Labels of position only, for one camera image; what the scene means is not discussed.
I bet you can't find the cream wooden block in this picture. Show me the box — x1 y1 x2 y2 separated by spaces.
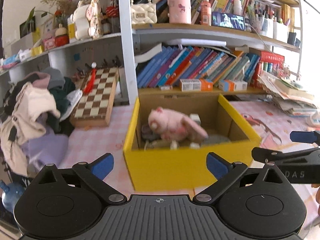
189 114 201 125

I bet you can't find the blue water jug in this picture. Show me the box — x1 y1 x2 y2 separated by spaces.
0 180 25 213

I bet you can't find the stack of papers and books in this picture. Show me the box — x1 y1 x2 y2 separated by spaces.
258 71 318 116

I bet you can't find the red book box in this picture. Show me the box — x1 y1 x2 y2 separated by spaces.
249 48 285 88

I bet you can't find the smartphone on shelf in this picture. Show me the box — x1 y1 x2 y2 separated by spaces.
212 12 246 31

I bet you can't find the yellow cardboard box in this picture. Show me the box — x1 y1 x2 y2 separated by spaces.
123 93 261 192

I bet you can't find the person's right hand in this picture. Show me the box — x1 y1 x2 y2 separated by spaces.
311 184 320 216

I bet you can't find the white charger plug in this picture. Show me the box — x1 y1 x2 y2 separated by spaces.
189 142 201 149

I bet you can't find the white quilted handbag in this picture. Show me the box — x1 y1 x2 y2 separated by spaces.
130 0 157 25

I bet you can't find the pink plush pig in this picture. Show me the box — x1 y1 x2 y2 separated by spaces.
148 107 208 144

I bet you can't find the grey tally counter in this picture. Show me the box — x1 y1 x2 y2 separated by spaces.
141 124 161 141

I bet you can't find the pink cylindrical container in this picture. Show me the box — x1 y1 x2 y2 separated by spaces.
168 0 191 24

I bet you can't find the white pen holder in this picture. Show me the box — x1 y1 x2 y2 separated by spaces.
273 21 289 43

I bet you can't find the white shelf unit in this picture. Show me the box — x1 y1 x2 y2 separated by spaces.
1 0 301 104

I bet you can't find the white orange medicine box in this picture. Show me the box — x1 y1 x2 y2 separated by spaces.
180 79 213 92

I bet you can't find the pile of clothes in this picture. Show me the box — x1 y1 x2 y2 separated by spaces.
1 67 82 178

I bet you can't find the white cat figurine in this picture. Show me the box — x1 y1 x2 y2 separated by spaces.
70 0 104 40

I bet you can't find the row of colourful books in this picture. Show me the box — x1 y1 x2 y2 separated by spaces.
135 44 260 88

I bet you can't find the wooden chessboard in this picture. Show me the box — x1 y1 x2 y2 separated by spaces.
69 67 119 128

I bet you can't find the orange white small box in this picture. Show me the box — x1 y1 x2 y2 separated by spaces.
218 80 248 92

